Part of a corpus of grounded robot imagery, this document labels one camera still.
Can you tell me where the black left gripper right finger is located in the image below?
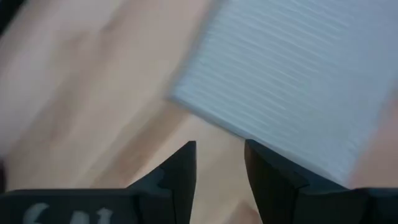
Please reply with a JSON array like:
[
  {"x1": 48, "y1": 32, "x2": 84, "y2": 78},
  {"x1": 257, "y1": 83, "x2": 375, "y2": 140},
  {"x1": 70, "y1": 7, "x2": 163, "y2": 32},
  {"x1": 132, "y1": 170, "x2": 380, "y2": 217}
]
[{"x1": 244, "y1": 139, "x2": 398, "y2": 224}]

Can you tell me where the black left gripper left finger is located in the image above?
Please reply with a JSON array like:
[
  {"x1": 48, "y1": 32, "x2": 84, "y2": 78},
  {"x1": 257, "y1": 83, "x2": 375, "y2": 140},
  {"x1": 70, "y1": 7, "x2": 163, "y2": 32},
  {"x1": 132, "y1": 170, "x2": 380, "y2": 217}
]
[{"x1": 0, "y1": 140, "x2": 197, "y2": 224}]

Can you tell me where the white waffle microfiber towel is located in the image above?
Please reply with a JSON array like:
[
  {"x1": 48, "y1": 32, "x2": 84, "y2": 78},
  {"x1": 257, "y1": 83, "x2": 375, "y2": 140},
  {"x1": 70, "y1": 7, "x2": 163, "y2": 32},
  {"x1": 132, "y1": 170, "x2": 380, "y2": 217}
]
[{"x1": 169, "y1": 0, "x2": 398, "y2": 188}]

